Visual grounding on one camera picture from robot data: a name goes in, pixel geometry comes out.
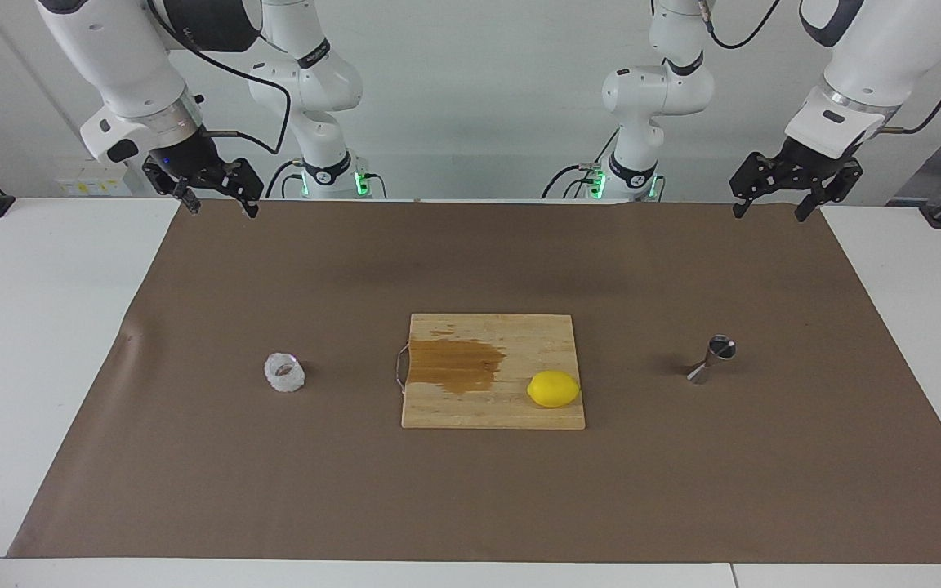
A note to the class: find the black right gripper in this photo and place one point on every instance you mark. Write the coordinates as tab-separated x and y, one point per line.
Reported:
189	159

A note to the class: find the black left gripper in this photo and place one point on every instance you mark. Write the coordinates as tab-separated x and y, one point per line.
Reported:
809	167

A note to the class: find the steel double jigger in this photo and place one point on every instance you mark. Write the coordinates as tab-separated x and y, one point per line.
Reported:
715	351

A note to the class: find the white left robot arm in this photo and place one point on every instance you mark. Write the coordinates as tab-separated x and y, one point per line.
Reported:
871	57

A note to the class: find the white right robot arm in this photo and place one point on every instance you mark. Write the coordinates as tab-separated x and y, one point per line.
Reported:
111	57

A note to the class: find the brown paper table mat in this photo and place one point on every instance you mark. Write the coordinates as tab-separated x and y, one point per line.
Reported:
683	474

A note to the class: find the yellow lemon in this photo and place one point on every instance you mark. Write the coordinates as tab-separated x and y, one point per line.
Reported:
554	389

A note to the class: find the wooden cutting board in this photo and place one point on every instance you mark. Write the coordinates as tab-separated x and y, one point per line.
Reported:
519	412

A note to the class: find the white wall socket box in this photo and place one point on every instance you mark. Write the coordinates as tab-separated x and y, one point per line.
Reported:
95	181

